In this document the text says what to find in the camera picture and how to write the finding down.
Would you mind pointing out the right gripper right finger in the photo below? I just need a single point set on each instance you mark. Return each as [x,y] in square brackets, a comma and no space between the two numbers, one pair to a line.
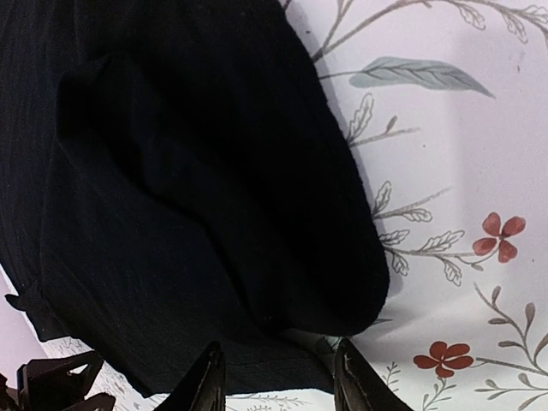
[357,386]

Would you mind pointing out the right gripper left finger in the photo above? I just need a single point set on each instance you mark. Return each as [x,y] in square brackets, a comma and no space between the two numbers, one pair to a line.
[203,386]

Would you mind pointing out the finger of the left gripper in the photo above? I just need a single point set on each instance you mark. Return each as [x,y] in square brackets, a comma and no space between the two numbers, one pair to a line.
[57,384]

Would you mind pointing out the black t-shirt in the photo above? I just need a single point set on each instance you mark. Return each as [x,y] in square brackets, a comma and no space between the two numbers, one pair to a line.
[172,176]

